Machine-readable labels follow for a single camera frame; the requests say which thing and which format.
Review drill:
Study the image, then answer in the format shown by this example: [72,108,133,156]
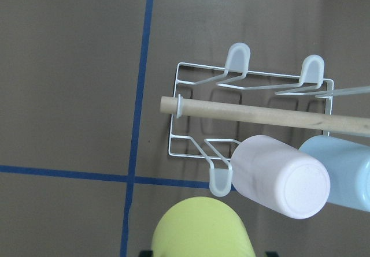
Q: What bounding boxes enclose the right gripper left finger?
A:
[139,250,153,257]

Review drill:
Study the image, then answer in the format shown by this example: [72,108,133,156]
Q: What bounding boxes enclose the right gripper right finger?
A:
[265,251,276,257]

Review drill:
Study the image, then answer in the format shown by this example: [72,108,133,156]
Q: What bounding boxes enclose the yellow plastic cup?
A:
[151,196,256,256]

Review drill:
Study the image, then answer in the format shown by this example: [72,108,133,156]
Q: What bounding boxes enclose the pink plastic cup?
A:
[231,135,330,219]

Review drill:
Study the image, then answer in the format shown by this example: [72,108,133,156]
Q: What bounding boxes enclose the light blue plastic cup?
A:
[299,135,369,211]

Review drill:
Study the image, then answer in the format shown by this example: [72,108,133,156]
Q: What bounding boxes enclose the white wire cup rack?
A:
[160,42,370,197]

